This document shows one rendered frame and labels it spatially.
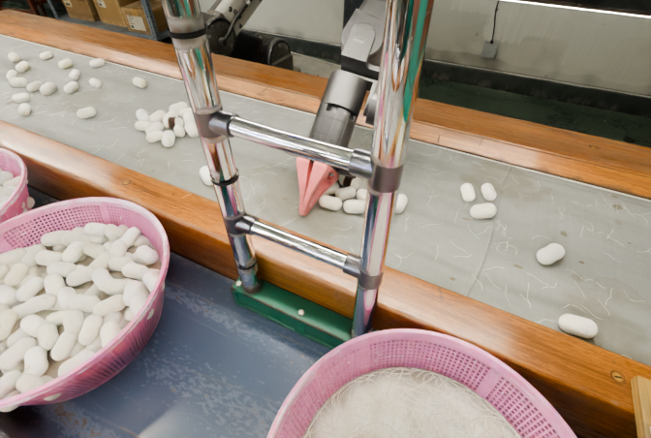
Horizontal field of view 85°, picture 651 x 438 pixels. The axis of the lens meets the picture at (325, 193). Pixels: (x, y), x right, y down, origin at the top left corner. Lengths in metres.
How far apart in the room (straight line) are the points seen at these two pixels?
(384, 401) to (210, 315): 0.25
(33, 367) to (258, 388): 0.23
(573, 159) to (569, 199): 0.08
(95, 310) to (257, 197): 0.24
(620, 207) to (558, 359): 0.31
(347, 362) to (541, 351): 0.19
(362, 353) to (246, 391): 0.15
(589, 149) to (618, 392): 0.41
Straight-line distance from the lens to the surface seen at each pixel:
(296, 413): 0.38
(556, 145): 0.72
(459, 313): 0.42
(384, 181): 0.24
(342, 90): 0.50
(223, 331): 0.51
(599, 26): 2.62
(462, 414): 0.41
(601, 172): 0.71
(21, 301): 0.58
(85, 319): 0.49
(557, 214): 0.62
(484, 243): 0.53
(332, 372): 0.39
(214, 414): 0.47
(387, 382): 0.41
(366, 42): 0.53
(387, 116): 0.21
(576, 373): 0.44
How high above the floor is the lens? 1.12
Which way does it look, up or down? 43 degrees down
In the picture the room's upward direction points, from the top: straight up
